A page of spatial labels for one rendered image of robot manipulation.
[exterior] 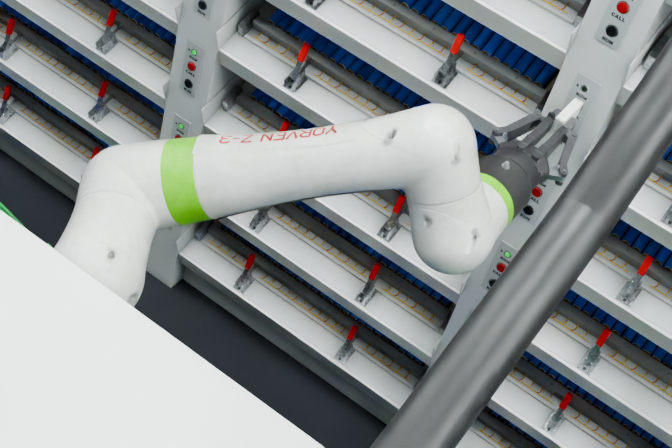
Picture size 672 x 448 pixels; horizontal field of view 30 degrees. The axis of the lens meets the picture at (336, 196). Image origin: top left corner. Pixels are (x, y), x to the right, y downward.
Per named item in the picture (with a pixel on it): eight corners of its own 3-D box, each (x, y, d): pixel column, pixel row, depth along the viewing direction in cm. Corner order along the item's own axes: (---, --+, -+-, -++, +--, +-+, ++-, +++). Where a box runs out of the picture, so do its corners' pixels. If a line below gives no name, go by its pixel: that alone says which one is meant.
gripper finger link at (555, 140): (529, 153, 178) (537, 159, 178) (565, 119, 186) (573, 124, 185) (520, 173, 181) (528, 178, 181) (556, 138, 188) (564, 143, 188)
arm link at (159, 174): (89, 260, 171) (54, 194, 164) (111, 198, 181) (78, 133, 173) (214, 244, 167) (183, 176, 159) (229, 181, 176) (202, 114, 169)
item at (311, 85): (488, 236, 218) (498, 198, 206) (219, 63, 235) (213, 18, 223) (550, 157, 226) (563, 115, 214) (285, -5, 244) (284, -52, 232)
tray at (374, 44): (523, 159, 205) (531, 128, 197) (235, -19, 223) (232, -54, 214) (586, 78, 213) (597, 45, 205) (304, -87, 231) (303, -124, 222)
